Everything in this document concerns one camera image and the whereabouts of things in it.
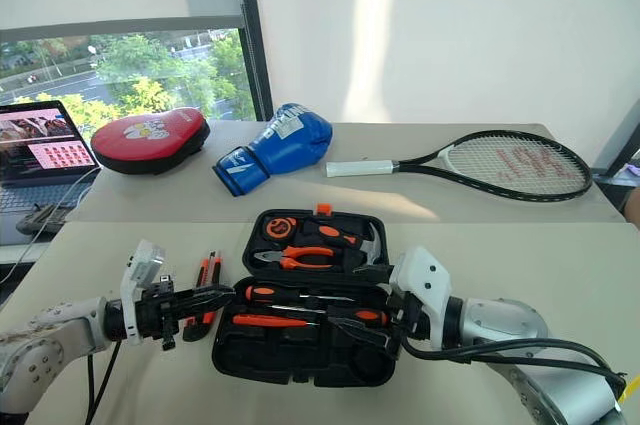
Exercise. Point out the large orange black utility knife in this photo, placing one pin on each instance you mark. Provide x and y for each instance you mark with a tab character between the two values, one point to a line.
192	330

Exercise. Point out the black tennis racket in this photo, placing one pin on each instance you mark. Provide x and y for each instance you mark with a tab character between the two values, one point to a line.
435	161

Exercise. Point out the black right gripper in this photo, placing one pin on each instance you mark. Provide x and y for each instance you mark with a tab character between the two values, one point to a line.
405	320

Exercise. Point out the red boxing focus pad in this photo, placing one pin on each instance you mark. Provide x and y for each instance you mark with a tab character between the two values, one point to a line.
145	142

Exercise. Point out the orange black tape measure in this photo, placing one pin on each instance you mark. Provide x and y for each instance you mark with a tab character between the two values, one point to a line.
279	228

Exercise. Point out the open laptop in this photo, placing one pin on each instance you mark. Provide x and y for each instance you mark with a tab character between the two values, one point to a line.
40	145

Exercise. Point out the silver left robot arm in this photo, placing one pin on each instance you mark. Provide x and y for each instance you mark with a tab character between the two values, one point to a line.
45	345

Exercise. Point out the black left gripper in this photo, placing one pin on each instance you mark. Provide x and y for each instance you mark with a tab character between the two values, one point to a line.
155	312

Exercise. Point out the blue boxing glove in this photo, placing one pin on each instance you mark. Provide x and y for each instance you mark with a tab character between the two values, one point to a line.
285	145

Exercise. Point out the black game controller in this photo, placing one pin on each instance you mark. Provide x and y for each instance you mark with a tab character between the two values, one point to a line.
42	219

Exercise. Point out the bystander person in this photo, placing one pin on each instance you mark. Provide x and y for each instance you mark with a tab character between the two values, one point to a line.
634	207

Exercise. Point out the small orange black utility knife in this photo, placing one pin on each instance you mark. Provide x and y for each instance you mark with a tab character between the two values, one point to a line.
216	270

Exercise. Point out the black tool case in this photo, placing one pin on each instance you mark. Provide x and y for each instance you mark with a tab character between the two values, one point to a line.
280	360

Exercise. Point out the steel claw hammer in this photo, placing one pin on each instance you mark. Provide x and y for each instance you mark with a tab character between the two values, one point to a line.
372	250

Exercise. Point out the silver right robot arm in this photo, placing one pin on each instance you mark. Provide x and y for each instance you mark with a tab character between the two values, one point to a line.
500	325

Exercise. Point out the dark window frame post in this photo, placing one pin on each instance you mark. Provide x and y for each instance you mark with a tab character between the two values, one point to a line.
252	45

